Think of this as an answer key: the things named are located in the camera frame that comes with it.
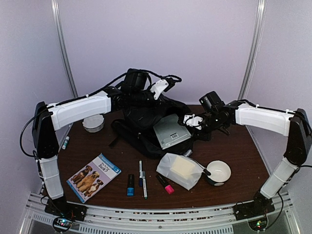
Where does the white fluted ceramic bowl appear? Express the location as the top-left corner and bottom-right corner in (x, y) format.
(82, 115), (105, 133)

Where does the translucent bag with sandwich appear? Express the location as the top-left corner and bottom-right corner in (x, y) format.
(156, 153), (203, 190)

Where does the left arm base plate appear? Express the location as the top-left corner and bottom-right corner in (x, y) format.
(44, 202), (87, 221)

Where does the black student backpack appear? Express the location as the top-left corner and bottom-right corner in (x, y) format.
(109, 95), (194, 159)

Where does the blue highlighter marker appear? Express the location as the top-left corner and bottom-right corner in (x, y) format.
(127, 174), (135, 196)

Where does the white pen green tip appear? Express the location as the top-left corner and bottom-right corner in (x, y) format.
(142, 171), (148, 199)

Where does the dog picture book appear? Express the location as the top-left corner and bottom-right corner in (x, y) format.
(66, 154), (121, 203)

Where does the aluminium front rail frame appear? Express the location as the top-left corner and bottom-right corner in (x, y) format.
(17, 193), (303, 234)

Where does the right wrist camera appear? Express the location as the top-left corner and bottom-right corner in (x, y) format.
(178, 114), (203, 130)

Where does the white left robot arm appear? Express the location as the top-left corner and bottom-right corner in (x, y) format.
(32, 69), (166, 216)

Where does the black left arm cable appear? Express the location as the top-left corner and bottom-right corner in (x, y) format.
(87, 69), (183, 98)

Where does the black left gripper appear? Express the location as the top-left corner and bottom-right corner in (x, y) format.
(131, 85), (171, 116)

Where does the left circuit board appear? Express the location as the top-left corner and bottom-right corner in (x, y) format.
(52, 217), (73, 232)

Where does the aluminium corner post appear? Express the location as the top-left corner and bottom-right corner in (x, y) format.
(238, 0), (267, 99)
(51, 0), (78, 98)

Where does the right circuit board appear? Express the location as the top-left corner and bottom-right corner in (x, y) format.
(248, 218), (268, 232)

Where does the grey shrink-wrapped notebook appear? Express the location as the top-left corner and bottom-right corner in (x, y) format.
(153, 114), (191, 150)

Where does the right aluminium corner post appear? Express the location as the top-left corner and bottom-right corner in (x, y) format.
(238, 0), (267, 99)

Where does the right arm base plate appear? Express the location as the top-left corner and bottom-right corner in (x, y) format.
(233, 201), (275, 220)

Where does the pink highlighter marker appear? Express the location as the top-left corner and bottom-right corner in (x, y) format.
(156, 174), (174, 194)

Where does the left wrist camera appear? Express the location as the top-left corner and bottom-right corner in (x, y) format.
(150, 78), (175, 100)

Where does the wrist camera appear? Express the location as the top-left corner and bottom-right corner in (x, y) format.
(150, 78), (175, 100)
(178, 114), (203, 130)

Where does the left aluminium corner post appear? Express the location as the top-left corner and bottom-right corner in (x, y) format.
(51, 0), (78, 98)

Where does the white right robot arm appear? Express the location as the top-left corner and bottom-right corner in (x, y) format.
(197, 91), (312, 215)

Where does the white bowl black base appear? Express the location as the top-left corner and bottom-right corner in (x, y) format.
(206, 160), (232, 186)

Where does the white glue stick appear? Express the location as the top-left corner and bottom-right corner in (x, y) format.
(61, 136), (70, 150)

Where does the circuit board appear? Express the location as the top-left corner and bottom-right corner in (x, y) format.
(248, 218), (268, 232)
(52, 217), (73, 232)

